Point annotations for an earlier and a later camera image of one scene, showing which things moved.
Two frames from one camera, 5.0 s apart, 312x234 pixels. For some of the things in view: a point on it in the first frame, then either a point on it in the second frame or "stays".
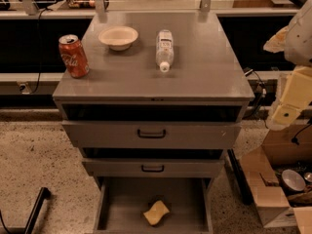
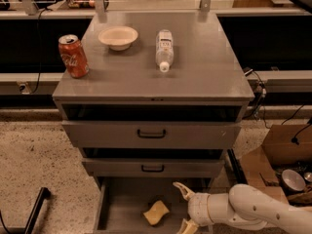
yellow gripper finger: x=296 y=96 → x=198 y=209
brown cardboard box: x=282 y=150 stays
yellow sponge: x=157 y=211 stays
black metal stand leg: x=44 y=194 stays
